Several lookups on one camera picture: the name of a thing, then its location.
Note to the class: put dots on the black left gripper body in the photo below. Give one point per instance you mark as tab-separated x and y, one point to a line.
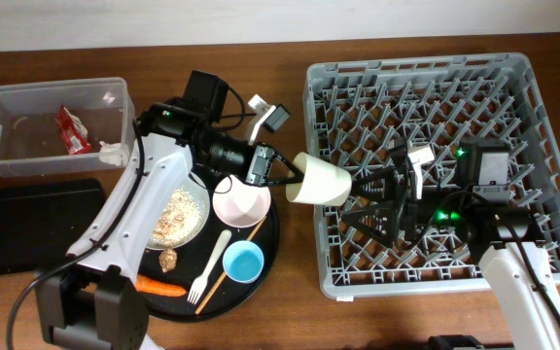
258	161

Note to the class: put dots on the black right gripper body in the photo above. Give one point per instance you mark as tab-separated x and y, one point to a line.
408	211

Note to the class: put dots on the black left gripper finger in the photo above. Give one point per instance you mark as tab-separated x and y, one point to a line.
279	182
292	170

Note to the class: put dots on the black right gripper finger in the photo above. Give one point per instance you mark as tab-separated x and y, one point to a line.
377	185
377	221

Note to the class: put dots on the cream paper cup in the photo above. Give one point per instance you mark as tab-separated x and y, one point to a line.
323	183

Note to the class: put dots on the pink bowl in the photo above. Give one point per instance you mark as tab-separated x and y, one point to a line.
238	205

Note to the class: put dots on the blue cup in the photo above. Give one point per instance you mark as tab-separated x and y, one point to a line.
243	261

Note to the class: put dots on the white tissue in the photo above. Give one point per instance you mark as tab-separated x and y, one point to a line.
114	154

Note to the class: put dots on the red snack wrapper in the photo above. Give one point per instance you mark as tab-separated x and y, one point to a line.
72	132

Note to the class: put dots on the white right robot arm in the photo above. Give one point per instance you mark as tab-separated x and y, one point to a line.
505	241

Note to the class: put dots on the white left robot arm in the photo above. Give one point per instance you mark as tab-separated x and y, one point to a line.
90	300

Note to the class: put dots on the grey dishwasher rack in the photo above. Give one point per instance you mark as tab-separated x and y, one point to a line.
355	111

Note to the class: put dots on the clear plastic waste bin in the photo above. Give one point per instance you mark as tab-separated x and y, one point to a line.
30	142

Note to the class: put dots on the grey plate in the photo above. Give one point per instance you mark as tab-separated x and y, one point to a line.
187	214

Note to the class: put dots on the rice and peanut leftovers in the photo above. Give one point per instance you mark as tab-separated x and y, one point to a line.
178	219

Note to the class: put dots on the wooden chopstick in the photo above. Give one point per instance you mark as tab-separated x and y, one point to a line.
218	284

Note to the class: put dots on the white plastic fork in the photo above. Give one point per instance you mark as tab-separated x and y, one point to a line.
200	282

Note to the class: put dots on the round black serving tray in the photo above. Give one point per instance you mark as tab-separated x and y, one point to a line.
192	258

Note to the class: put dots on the brown food scrap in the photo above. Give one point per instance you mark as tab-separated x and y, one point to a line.
167	260

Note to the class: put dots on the orange carrot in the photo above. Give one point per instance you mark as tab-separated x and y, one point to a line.
148	285

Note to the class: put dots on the black rectangular tray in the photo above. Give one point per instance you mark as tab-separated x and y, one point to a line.
39	223

